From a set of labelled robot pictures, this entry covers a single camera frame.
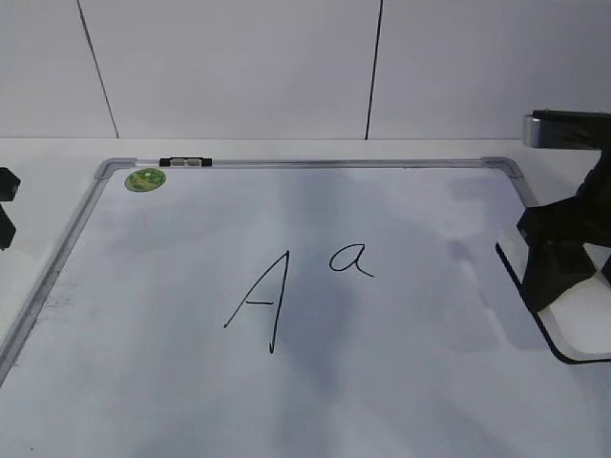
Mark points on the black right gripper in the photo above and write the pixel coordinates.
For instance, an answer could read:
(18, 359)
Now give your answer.
(555, 233)

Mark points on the white whiteboard eraser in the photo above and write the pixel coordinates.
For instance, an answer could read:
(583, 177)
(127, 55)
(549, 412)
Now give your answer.
(576, 326)

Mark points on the green round magnet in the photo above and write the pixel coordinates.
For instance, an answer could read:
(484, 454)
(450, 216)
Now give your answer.
(145, 180)

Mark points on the black whiteboard hanger clip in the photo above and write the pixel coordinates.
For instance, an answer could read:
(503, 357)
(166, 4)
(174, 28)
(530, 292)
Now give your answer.
(185, 162)

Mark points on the white magnetic whiteboard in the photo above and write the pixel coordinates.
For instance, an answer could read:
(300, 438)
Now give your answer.
(348, 309)

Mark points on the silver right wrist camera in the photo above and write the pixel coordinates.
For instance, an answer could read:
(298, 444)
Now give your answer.
(566, 130)

